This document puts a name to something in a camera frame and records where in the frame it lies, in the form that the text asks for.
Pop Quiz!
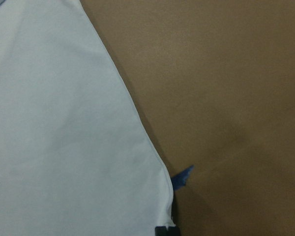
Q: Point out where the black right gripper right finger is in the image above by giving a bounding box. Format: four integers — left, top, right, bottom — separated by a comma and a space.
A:
168, 226, 180, 236

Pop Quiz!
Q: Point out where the blue tape strip lengthwise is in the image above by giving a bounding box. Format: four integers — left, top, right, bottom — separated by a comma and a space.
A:
171, 165, 194, 191

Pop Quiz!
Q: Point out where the brown paper table cover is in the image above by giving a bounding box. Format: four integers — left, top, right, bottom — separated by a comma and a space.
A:
82, 0, 295, 236

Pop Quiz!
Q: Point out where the light blue t-shirt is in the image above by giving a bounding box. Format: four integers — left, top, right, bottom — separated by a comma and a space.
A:
0, 0, 174, 236

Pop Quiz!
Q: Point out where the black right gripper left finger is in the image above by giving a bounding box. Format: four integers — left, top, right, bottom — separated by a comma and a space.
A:
155, 226, 168, 236

